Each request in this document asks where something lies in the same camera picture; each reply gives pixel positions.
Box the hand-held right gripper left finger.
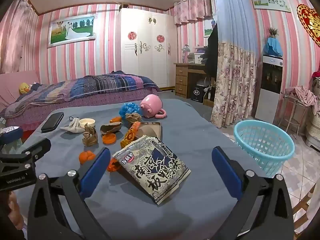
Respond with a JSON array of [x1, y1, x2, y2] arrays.
[[27, 147, 112, 240]]

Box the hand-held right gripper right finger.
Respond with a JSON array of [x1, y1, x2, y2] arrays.
[[211, 146, 294, 240]]

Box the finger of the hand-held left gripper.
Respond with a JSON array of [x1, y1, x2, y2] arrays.
[[0, 129, 23, 145], [0, 138, 52, 167]]

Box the orange bottle cap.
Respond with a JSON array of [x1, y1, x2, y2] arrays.
[[102, 133, 117, 145]]

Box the white cloth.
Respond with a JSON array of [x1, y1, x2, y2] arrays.
[[60, 116, 85, 133]]

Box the teal plastic basket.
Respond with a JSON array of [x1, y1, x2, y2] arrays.
[[234, 119, 295, 178]]

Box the torn brown paper piece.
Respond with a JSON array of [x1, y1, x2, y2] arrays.
[[100, 122, 123, 135]]

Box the orange sausage packet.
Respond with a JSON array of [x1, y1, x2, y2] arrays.
[[120, 121, 142, 149]]

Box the small white dish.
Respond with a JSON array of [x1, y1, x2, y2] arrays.
[[79, 118, 96, 129]]

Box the grey blue snack packet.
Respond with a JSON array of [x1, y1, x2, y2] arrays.
[[112, 135, 192, 205]]

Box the blue plastic bag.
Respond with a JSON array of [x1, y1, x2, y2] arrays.
[[119, 102, 142, 117]]

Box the black leather wallet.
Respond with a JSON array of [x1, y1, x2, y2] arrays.
[[41, 112, 64, 133]]

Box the yellow duck plush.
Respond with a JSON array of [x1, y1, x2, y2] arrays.
[[19, 82, 32, 95]]

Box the tan phone case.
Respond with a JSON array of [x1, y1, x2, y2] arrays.
[[136, 121, 162, 140]]

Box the black box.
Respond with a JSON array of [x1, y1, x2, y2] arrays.
[[191, 84, 205, 103]]

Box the water dispenser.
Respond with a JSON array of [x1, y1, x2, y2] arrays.
[[255, 54, 284, 124]]

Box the wooden chair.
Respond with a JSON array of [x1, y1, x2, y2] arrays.
[[291, 182, 317, 230]]

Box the pink pig mug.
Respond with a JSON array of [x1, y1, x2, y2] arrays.
[[139, 94, 167, 119]]

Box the striped patchwork quilt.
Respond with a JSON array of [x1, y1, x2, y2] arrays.
[[12, 70, 160, 105]]

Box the metal rack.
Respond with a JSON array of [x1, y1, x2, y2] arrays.
[[280, 91, 310, 139]]

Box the pink window curtain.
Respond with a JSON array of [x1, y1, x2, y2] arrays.
[[0, 0, 30, 74]]

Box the cloth covered washing machine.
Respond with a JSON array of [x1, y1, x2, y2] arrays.
[[306, 77, 320, 150]]

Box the wooden desk with drawers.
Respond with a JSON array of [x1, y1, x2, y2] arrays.
[[174, 62, 215, 105]]

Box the blue floral curtain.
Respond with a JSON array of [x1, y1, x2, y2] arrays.
[[211, 0, 258, 128]]

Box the pink clothes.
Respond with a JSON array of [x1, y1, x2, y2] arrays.
[[285, 85, 318, 108]]

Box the white box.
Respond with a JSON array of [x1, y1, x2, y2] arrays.
[[187, 47, 208, 64]]

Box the black coat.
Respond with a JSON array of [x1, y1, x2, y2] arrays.
[[204, 22, 219, 78]]

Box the framed wedding photo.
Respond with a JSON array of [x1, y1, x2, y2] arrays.
[[47, 13, 97, 48]]

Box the white wardrobe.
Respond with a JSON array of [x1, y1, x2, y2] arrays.
[[116, 8, 178, 89]]

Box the desk lamp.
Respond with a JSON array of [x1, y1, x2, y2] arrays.
[[181, 44, 190, 63]]

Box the blue cloth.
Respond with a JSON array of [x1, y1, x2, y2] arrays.
[[263, 37, 283, 57]]

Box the pink floral valance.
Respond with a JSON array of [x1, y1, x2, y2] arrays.
[[174, 0, 215, 25]]

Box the small wall photo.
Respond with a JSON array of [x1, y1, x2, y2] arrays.
[[203, 15, 217, 38]]

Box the red heart wall decoration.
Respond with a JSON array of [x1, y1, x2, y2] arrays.
[[297, 4, 320, 47]]

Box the wall clock picture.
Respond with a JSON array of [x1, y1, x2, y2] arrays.
[[251, 0, 292, 12]]

